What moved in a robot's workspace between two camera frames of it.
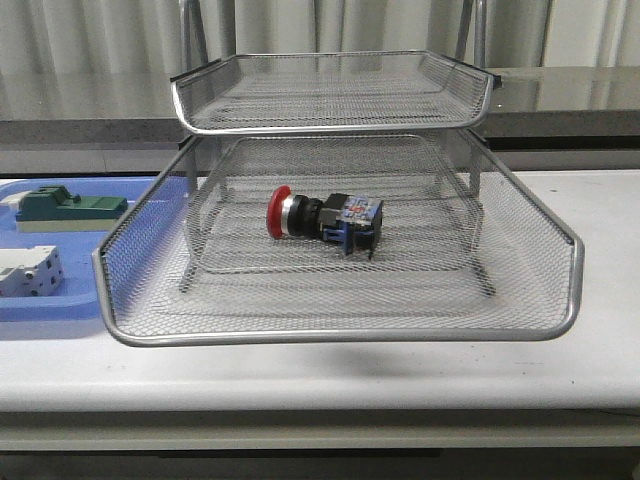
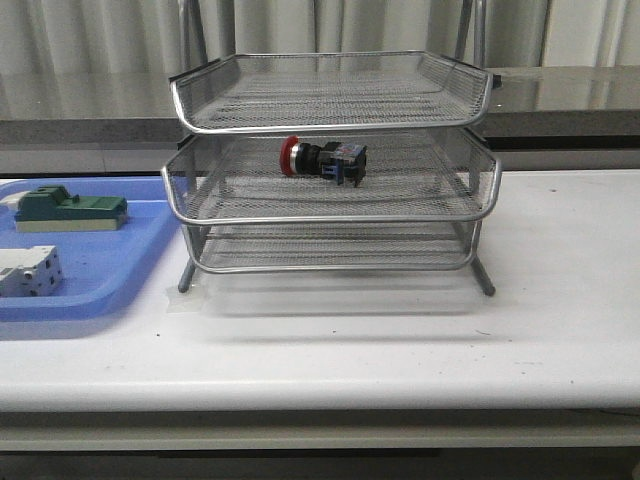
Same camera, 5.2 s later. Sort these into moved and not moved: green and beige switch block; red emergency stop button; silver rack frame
Moved: red emergency stop button
Not moved: silver rack frame; green and beige switch block
